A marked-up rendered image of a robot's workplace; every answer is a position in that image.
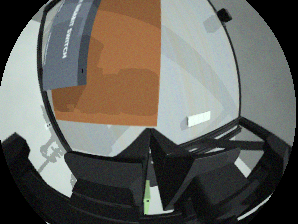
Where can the grey network switch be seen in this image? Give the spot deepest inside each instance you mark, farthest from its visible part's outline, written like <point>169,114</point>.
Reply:
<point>66,52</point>

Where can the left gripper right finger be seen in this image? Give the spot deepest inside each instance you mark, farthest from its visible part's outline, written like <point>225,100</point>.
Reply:
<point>175,167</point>

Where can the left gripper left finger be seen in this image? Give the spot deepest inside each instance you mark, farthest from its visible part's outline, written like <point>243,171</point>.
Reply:
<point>128,169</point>

